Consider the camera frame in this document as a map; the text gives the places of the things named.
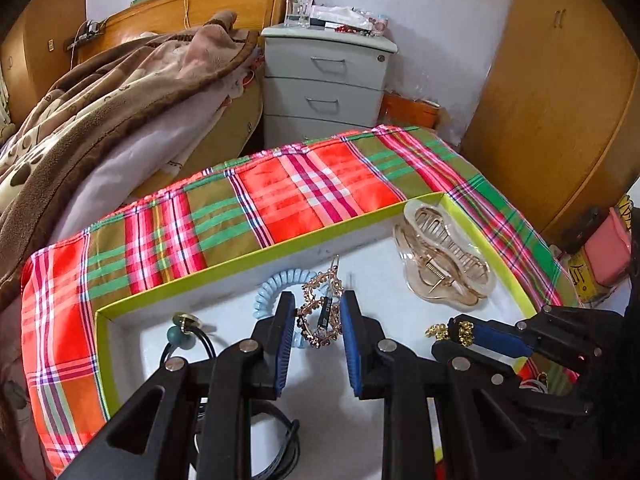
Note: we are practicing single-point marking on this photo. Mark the wooden bed headboard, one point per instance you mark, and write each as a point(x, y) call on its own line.
point(225, 5)

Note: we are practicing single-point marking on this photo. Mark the gold star hair clip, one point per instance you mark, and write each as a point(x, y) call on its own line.
point(312, 305)

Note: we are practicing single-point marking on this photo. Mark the grey nightstand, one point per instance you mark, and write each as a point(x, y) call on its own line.
point(325, 85)

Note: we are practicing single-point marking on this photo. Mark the pink container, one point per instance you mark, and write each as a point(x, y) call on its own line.
point(607, 250)

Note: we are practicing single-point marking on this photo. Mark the plaid cloth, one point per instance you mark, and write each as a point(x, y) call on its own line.
point(280, 190)

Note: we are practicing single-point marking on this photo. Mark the transparent hair claw clip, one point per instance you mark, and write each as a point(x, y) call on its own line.
point(445, 270)

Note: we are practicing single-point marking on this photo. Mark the wooden wardrobe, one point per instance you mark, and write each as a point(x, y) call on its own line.
point(565, 85)
point(35, 60)

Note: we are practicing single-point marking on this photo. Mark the power strip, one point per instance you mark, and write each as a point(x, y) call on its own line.
point(87, 35)

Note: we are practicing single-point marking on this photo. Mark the orange bag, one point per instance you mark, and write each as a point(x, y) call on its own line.
point(410, 110)

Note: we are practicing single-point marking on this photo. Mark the brown patterned blanket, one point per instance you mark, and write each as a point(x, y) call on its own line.
point(100, 95)

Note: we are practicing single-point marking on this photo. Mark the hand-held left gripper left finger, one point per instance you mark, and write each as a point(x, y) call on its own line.
point(285, 340)

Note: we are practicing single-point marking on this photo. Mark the yellow-green cardboard box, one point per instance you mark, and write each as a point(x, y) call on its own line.
point(380, 280)

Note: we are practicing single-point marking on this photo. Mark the clear glass cup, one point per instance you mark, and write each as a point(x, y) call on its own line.
point(298, 10)

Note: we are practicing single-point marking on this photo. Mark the clutter of small toiletries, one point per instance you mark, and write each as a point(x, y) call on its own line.
point(350, 17)

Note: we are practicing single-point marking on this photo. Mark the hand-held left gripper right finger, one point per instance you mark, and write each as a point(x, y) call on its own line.
point(350, 350)

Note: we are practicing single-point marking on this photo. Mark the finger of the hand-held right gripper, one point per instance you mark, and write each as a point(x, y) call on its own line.
point(495, 340)
point(465, 352)

